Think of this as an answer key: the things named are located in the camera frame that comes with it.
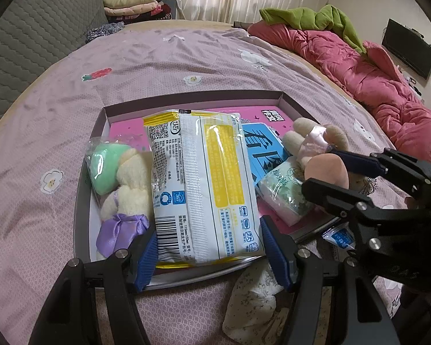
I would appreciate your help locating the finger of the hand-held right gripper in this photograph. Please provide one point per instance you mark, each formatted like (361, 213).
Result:
(359, 163)
(327, 194)

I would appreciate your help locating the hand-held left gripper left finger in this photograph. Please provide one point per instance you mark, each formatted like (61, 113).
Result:
(145, 262)

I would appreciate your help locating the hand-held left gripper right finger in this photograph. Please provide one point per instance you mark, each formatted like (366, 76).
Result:
(278, 255)

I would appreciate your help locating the plush rabbit with tiara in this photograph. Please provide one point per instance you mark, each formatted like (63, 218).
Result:
(323, 165)

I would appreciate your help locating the green white tissue pack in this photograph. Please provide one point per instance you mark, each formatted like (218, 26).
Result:
(283, 197)

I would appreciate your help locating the cream plush bear purple dress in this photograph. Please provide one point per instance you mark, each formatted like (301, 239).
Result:
(129, 194)

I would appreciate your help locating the white yellow wipes packet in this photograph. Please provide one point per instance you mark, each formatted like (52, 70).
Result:
(201, 187)

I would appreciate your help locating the green sponge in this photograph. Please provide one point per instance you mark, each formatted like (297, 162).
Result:
(104, 167)

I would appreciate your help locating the shallow grey cardboard box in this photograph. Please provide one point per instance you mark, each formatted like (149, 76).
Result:
(201, 102)

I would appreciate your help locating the blue white plastic packet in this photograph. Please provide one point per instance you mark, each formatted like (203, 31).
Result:
(339, 239)

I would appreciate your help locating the floral fabric cap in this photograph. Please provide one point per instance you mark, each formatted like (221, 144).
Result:
(251, 302)

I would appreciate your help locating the pink quilt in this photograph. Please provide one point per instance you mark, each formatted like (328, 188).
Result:
(344, 64)

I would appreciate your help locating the pink and blue book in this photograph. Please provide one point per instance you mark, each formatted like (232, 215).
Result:
(258, 115)

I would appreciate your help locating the black television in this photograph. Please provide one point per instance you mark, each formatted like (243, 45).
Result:
(409, 48)

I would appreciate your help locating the green blanket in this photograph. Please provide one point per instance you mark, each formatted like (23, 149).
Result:
(309, 18)

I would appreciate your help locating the purple printed bed sheet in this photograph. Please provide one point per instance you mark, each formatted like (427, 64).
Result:
(147, 64)

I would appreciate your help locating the dark knitted cloth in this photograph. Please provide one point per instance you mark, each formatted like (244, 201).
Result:
(104, 30)

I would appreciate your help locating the dark red folded cloth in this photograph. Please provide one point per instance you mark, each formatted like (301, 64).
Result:
(161, 13)

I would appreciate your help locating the pink folded cloth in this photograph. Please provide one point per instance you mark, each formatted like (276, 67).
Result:
(133, 10)

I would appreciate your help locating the grey quilted headboard cover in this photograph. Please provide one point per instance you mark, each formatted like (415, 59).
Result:
(39, 25)

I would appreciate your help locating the beige folded cloth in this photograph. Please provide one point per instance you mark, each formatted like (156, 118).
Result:
(129, 0)

